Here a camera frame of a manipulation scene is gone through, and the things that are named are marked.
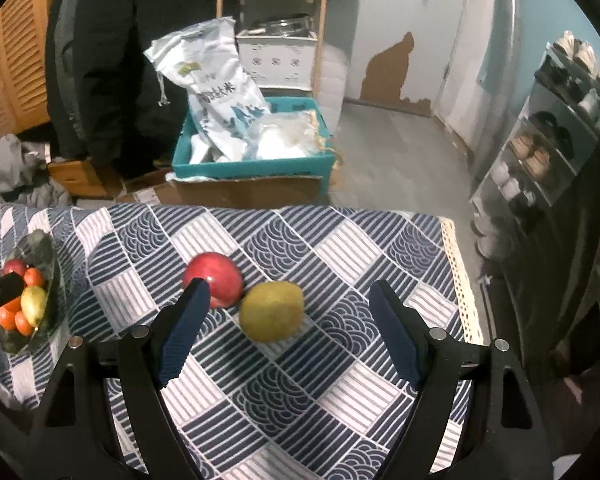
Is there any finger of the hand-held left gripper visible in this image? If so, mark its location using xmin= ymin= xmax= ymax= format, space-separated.
xmin=0 ymin=272 xmax=26 ymax=311

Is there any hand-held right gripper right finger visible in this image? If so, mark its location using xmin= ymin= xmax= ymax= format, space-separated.
xmin=369 ymin=280 xmax=553 ymax=480

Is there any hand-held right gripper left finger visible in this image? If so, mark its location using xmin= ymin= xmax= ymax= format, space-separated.
xmin=30 ymin=276 xmax=212 ymax=480

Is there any red apple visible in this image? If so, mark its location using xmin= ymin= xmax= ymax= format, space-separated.
xmin=2 ymin=258 xmax=28 ymax=281
xmin=182 ymin=252 xmax=245 ymax=310

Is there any yellow pear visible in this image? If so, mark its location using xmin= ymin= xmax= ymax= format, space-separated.
xmin=238 ymin=281 xmax=305 ymax=343
xmin=20 ymin=285 xmax=48 ymax=328

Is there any dark glass bowl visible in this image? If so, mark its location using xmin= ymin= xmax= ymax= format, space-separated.
xmin=0 ymin=230 xmax=61 ymax=353

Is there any grey cloth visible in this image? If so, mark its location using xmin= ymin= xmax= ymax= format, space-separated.
xmin=0 ymin=134 xmax=73 ymax=208

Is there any blue white patterned tablecloth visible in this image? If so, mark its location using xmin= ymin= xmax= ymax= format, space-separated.
xmin=0 ymin=203 xmax=485 ymax=480

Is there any brown box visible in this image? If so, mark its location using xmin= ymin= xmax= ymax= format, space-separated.
xmin=47 ymin=157 xmax=123 ymax=198

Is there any cardboard box with label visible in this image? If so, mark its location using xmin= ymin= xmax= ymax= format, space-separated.
xmin=115 ymin=170 xmax=181 ymax=206

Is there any torn cardboard box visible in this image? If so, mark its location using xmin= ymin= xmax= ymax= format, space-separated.
xmin=167 ymin=172 xmax=333 ymax=208

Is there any teal basket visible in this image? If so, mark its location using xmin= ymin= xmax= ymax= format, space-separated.
xmin=172 ymin=96 xmax=338 ymax=181

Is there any wooden louvered cabinet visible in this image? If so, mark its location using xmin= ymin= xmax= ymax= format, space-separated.
xmin=0 ymin=0 xmax=53 ymax=141

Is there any shoe rack with shoes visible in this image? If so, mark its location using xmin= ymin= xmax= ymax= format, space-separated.
xmin=472 ymin=30 xmax=600 ymax=261

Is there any clear plastic bag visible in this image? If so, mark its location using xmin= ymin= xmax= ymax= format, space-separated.
xmin=247 ymin=110 xmax=331 ymax=161

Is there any dark hanging coat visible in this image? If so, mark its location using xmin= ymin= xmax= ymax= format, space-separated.
xmin=45 ymin=0 xmax=226 ymax=181

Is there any white printed rice bag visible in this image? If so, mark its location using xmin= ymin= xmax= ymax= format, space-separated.
xmin=144 ymin=16 xmax=272 ymax=163

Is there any grey shoe rack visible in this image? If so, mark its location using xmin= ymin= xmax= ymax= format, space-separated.
xmin=470 ymin=40 xmax=600 ymax=261

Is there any white patterned storage box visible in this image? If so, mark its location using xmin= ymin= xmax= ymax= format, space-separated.
xmin=236 ymin=30 xmax=318 ymax=92

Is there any white door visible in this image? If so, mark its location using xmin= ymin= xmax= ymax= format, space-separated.
xmin=432 ymin=0 xmax=518 ymax=141

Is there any metal pan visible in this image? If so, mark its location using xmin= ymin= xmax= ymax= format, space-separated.
xmin=252 ymin=14 xmax=316 ymax=38

